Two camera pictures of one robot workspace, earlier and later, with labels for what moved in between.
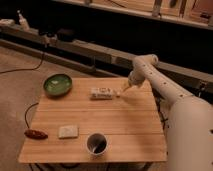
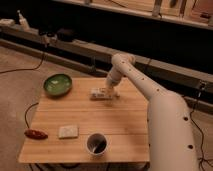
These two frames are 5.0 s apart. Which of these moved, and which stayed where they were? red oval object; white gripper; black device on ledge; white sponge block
Moved: white gripper
Stayed: white sponge block; black device on ledge; red oval object
